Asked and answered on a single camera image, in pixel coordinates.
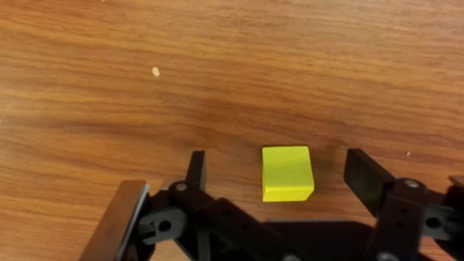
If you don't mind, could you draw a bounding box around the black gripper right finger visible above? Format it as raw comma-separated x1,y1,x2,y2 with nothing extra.
343,146,464,261

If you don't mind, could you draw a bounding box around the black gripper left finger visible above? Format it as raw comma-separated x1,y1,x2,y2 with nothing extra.
137,149,273,261

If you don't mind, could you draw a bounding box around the small yellow cube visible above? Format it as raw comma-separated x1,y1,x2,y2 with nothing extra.
261,145,317,204

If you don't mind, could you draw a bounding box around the silver metal mount bracket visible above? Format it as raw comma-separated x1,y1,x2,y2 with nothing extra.
79,180,151,261

